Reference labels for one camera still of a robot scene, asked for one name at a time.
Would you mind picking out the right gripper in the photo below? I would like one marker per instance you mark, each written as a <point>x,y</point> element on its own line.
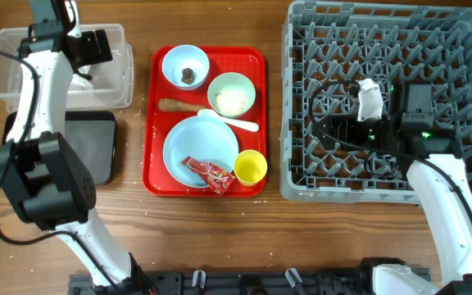
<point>347,122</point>

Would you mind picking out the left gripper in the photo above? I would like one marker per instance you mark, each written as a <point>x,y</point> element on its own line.
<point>93,55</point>

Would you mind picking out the light blue bowl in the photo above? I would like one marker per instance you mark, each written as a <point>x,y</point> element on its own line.
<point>185,56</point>

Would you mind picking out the yellow plastic cup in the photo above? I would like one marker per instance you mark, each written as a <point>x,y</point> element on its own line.
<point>250,167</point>

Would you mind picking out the white rice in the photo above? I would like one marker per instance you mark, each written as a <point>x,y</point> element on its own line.
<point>231,101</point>

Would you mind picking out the mint green bowl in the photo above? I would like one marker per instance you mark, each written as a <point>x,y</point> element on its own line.
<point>231,79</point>

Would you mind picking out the red snack wrapper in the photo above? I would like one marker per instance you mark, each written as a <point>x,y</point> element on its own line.
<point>216,178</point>

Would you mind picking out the white napkin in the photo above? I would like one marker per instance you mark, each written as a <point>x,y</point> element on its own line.
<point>81,82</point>

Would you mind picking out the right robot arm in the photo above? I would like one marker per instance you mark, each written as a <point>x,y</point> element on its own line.
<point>430,160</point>

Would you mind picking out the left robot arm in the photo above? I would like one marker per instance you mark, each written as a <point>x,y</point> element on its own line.
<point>68,214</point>

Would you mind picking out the grey dishwasher rack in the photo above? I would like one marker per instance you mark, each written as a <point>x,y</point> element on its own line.
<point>390,44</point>

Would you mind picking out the black tray bin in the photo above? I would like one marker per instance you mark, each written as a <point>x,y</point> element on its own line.
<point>92,143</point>

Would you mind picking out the white plastic spoon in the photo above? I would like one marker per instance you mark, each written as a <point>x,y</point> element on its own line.
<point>242,124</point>

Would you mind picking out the red serving tray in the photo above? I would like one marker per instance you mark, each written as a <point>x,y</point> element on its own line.
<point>245,60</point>

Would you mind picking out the light blue plate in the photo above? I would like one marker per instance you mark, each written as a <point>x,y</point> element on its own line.
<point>202,138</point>

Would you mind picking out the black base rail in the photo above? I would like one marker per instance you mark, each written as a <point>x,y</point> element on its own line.
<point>330,281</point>

